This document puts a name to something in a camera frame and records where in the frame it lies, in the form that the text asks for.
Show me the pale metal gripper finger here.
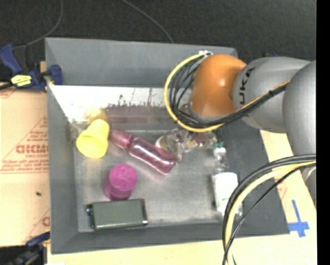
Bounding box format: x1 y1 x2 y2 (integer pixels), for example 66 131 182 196
173 146 186 162
155 133 182 150

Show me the pink clear plastic bottle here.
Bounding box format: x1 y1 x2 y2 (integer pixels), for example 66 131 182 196
109 129 178 176

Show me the grey metal bin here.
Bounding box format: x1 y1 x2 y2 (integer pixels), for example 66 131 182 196
44 37 290 254

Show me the clear bottle with white label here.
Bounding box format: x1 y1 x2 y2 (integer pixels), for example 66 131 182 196
210 145 244 218

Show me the magenta plastic cup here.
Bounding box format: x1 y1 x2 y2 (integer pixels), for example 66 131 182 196
103 163 139 202

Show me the yellow plastic cup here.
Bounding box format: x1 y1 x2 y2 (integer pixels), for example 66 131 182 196
75 118 111 160

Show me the grey-green flat box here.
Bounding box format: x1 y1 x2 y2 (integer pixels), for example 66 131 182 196
85 198 149 231

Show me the brown cardboard board red print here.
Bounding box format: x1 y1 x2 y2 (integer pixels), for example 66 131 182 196
0 81 51 248

